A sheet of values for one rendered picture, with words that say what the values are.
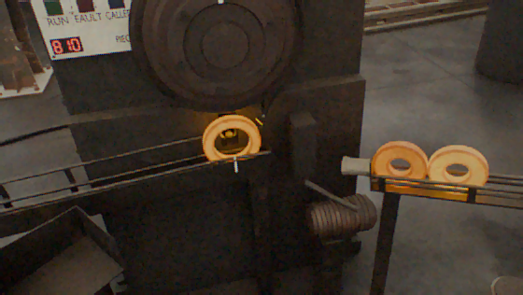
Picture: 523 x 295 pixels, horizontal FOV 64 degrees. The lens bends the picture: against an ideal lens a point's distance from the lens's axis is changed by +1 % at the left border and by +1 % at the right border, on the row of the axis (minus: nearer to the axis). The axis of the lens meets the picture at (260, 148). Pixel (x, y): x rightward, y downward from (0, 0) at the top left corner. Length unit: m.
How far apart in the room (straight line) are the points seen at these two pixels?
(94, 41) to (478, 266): 1.74
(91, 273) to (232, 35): 0.73
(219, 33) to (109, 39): 0.37
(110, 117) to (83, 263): 0.43
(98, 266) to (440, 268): 1.40
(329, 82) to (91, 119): 0.76
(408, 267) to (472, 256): 0.30
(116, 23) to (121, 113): 0.27
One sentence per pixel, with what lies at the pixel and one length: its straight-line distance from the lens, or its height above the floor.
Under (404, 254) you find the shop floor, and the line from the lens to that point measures 2.04.
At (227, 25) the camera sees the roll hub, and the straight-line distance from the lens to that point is 1.05.
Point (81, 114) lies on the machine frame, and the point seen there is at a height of 0.87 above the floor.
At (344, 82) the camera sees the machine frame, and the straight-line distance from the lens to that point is 1.43.
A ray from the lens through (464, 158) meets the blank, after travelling 1.28.
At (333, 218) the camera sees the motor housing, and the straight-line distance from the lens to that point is 1.40.
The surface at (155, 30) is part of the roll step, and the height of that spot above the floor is 1.16.
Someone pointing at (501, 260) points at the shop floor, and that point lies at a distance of 2.15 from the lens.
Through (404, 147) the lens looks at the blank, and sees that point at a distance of 1.28.
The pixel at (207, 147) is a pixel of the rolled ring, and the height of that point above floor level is 0.76.
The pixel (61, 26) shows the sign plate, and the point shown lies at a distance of 1.30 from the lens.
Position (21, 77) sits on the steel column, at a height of 0.13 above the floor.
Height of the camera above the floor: 1.48
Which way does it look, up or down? 34 degrees down
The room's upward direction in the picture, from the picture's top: 4 degrees counter-clockwise
